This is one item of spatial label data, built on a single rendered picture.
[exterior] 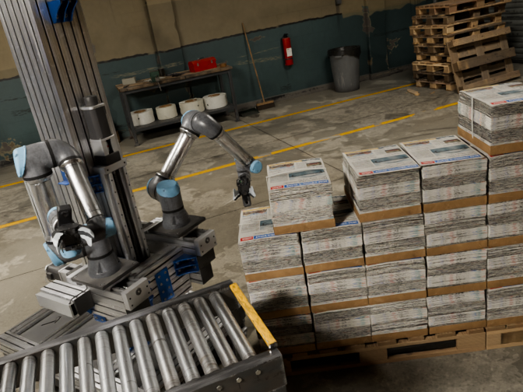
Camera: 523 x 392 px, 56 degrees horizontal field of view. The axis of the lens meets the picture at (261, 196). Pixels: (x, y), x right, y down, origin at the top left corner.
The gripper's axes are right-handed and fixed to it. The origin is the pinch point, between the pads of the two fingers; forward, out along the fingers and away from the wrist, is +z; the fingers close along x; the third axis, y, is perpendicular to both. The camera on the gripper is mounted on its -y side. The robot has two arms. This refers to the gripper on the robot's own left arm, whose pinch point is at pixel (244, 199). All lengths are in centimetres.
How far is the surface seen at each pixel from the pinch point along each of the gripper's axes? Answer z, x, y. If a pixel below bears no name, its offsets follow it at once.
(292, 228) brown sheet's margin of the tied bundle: 46, 23, 1
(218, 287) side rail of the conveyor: 77, -11, -5
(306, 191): 46, 32, 18
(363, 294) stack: 45, 53, -41
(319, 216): 45, 36, 4
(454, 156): 40, 100, 21
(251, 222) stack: 25.2, 3.5, -2.6
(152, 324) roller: 96, -35, -5
